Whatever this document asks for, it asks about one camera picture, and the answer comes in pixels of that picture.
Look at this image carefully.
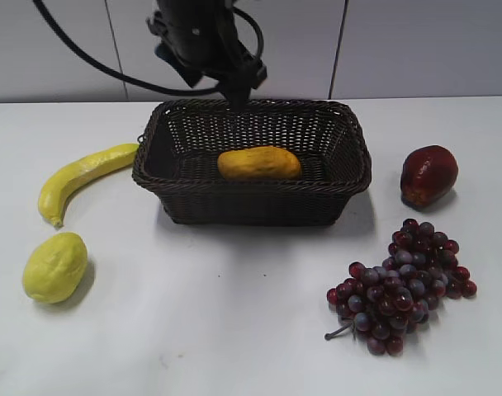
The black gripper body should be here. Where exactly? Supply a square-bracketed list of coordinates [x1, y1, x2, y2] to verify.
[147, 0, 267, 89]

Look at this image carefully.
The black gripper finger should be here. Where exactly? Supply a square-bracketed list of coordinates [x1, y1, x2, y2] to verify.
[220, 73, 252, 111]

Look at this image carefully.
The orange yellow mango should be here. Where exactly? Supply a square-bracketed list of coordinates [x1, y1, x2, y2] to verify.
[217, 146, 302, 180]

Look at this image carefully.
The dark woven basket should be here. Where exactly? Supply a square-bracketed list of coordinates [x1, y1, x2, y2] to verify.
[132, 99, 372, 226]

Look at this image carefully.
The dark red fruit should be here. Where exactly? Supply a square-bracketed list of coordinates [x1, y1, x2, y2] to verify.
[400, 145, 458, 209]

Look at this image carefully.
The yellow banana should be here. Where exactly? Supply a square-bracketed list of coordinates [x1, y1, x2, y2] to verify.
[37, 144, 139, 229]

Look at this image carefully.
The yellow green lemon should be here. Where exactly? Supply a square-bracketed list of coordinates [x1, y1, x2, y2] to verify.
[22, 232, 88, 304]

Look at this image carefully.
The purple grape bunch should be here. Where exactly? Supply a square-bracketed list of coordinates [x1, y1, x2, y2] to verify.
[324, 219, 477, 356]

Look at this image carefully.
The black cable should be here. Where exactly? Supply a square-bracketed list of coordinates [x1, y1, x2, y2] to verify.
[31, 0, 265, 98]

